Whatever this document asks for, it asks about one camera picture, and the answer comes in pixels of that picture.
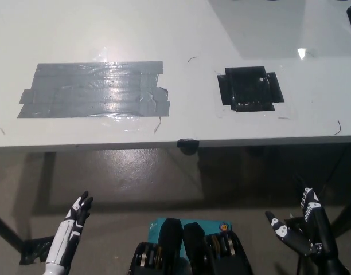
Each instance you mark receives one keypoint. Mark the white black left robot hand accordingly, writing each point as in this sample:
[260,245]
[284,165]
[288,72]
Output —
[65,237]

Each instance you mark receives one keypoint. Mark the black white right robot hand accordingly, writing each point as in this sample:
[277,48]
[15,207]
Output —
[319,229]

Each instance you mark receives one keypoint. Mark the black teal robot torso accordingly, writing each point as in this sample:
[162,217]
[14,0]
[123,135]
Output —
[169,243]

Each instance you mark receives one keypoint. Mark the black diagonal table leg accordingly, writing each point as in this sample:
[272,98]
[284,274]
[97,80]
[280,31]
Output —
[6,232]
[349,217]

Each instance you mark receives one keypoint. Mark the small black tape piece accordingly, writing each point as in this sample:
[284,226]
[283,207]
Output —
[188,142]

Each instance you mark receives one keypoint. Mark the black tape square patch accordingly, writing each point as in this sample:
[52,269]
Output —
[247,88]

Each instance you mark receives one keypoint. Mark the grey duct tape patch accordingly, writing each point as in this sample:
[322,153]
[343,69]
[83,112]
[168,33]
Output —
[92,91]

